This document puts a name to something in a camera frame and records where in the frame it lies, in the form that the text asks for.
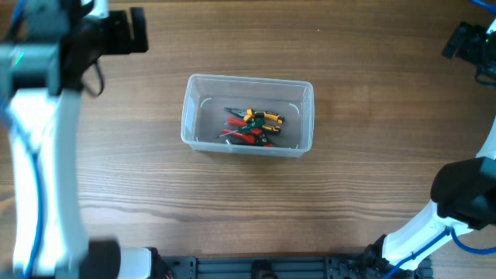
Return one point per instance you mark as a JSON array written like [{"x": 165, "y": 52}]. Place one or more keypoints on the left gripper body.
[{"x": 138, "y": 29}]

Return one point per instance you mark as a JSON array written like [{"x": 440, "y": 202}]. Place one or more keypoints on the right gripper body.
[{"x": 450, "y": 45}]

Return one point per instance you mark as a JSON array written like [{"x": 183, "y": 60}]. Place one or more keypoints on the orange black needle-nose pliers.
[{"x": 250, "y": 115}]

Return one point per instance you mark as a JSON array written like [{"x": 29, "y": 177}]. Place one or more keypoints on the green handle screwdriver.
[{"x": 243, "y": 126}]

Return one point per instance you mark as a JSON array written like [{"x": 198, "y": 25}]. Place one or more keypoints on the red handle wire stripper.
[{"x": 249, "y": 135}]

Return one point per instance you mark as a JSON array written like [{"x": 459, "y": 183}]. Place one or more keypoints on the black red screwdriver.
[{"x": 256, "y": 142}]

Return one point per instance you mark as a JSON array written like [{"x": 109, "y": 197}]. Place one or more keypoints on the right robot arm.
[{"x": 462, "y": 196}]

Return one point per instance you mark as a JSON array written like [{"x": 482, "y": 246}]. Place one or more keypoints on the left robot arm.
[{"x": 47, "y": 48}]

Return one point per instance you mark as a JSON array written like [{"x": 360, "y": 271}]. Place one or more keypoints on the clear plastic container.
[{"x": 204, "y": 115}]

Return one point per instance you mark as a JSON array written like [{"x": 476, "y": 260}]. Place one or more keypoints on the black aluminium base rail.
[{"x": 330, "y": 267}]

